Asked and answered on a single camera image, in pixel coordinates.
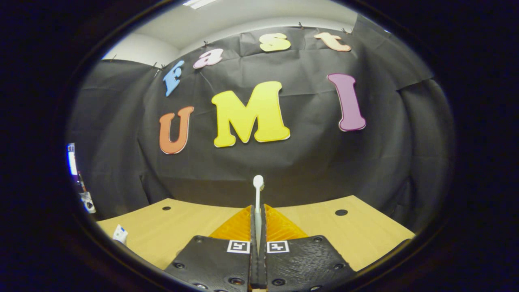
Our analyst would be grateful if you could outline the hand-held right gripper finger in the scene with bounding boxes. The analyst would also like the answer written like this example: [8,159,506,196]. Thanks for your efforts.
[164,205,260,292]
[259,204,357,292]

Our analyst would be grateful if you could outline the pale green toothbrush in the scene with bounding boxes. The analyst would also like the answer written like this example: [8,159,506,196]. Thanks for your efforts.
[253,175,265,254]

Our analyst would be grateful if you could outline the white toothpaste tube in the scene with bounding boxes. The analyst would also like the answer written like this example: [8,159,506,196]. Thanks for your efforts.
[112,224,129,244]

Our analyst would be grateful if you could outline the black backdrop cloth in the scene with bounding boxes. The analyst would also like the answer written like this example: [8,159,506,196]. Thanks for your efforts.
[67,16,455,234]

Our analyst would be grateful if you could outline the white grey device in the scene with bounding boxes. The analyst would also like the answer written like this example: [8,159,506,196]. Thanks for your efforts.
[79,191,97,215]

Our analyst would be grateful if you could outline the bright monitor screen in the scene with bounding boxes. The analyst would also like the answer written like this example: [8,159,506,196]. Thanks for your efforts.
[66,143,78,176]

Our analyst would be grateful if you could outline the ceiling light panel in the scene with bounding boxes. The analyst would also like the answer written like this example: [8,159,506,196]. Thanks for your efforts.
[182,0,218,9]

